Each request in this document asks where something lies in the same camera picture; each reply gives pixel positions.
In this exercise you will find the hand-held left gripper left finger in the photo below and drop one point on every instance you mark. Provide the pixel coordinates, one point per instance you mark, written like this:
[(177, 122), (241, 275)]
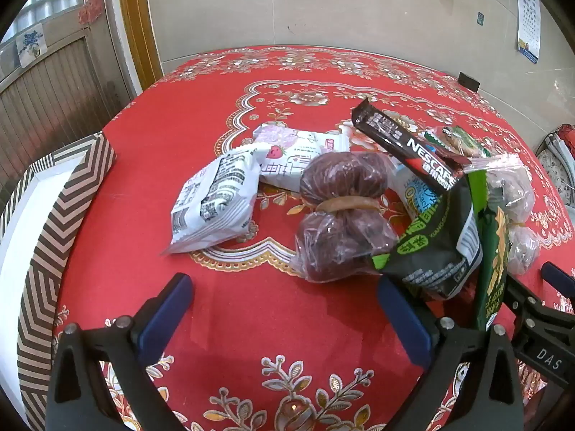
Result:
[(167, 318)]

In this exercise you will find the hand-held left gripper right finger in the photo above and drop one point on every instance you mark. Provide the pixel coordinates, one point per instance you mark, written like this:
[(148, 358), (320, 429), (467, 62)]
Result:
[(404, 323)]

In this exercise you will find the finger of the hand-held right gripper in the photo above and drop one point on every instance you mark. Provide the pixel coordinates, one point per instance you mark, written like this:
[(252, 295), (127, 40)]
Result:
[(525, 298), (557, 279)]

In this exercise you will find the bright green snack packet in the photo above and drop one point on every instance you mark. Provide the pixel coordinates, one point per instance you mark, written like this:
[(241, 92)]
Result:
[(492, 251)]

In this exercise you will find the dark green snack packet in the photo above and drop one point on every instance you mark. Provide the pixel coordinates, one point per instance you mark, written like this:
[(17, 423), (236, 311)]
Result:
[(431, 251)]

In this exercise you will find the clear bag of walnuts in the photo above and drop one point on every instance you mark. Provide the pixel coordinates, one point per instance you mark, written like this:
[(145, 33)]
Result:
[(512, 197)]

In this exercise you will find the clear bag of red dates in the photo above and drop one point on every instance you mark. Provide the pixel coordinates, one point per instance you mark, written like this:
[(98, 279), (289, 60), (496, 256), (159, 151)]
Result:
[(341, 215)]

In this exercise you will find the white black-print snack packet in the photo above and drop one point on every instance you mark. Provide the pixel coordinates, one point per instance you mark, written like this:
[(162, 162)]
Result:
[(215, 202)]

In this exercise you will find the white and blue snack packet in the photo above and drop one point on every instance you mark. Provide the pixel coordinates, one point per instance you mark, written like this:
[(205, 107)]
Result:
[(415, 193)]

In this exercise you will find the striped chevron gift box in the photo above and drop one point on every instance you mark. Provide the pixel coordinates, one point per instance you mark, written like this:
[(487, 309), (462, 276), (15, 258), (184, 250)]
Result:
[(42, 233)]

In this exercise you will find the black coffee stick packet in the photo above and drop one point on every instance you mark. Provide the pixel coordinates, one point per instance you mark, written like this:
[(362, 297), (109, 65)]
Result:
[(400, 143)]

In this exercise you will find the white pink strawberry snack packet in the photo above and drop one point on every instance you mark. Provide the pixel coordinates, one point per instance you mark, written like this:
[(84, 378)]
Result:
[(296, 152)]

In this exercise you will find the red floral tablecloth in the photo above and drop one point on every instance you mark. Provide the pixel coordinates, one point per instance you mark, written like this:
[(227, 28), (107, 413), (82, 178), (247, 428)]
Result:
[(251, 305)]

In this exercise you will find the floral chair cushion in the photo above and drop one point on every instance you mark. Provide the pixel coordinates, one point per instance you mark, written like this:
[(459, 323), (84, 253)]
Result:
[(557, 175)]

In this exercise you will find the red cloth bundle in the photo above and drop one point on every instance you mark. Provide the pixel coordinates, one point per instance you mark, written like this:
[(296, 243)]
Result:
[(567, 139)]

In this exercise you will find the green-label cookie packet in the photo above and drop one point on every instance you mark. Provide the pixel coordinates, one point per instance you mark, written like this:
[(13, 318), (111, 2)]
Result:
[(458, 139)]

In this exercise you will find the small black box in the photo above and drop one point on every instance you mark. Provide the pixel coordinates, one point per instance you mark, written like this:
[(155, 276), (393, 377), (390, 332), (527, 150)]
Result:
[(469, 81)]

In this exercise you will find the brown slatted door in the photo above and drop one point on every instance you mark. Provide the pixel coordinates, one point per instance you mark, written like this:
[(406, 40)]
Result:
[(49, 94)]

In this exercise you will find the blue floral sticker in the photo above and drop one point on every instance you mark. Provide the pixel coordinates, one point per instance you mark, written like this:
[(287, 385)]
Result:
[(31, 42)]

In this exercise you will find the red paper cutout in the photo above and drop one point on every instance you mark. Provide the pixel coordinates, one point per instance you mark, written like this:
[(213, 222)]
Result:
[(90, 11)]

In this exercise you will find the wall calendar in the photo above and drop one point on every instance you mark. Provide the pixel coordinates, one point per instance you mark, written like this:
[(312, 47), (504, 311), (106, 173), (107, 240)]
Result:
[(528, 22)]

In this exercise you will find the small blue wall sticker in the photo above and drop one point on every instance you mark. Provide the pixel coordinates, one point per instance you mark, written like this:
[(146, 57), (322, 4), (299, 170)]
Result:
[(480, 18)]

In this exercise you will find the yellow door frame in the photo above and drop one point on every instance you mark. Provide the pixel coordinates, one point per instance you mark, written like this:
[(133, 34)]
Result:
[(137, 27)]

